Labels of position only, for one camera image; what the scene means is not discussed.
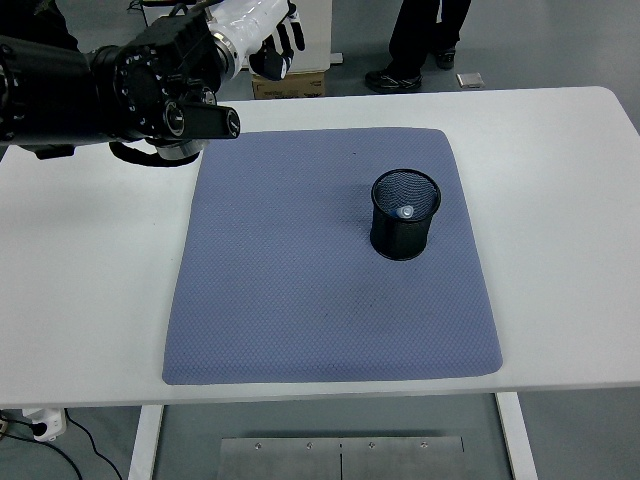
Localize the brown cardboard box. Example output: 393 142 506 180
251 71 326 100

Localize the blue-grey textured mat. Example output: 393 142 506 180
162 127 504 386

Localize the black mesh pen holder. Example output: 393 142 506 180
370 168 443 262

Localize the black floor cable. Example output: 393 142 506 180
63 414 125 480
0 433 82 480

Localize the white power strip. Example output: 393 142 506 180
22 407 68 442

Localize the white upright stand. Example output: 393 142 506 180
239 0 335 76

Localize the white table leg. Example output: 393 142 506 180
494 392 540 480
127 403 165 480

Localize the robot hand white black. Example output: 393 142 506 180
212 0 306 82

